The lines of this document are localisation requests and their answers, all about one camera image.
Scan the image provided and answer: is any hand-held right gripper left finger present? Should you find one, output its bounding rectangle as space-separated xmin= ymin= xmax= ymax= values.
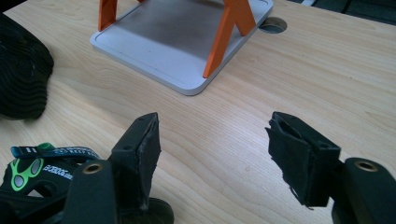
xmin=107 ymin=112 xmax=163 ymax=212

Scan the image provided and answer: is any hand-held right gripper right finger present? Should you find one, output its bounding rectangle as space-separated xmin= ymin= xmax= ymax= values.
xmin=264 ymin=111 xmax=342 ymax=207

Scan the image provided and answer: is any grey rack base tray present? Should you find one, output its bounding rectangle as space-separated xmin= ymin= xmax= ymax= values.
xmin=89 ymin=0 xmax=275 ymax=96

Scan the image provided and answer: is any black ribbed shoe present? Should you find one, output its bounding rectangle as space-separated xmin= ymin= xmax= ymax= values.
xmin=0 ymin=12 xmax=55 ymax=120

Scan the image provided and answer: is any round desk cable hole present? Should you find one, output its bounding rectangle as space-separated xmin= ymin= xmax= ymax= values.
xmin=259 ymin=16 xmax=288 ymax=35

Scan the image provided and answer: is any orange rack frame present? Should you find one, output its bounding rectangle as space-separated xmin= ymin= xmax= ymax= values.
xmin=97 ymin=0 xmax=257 ymax=79

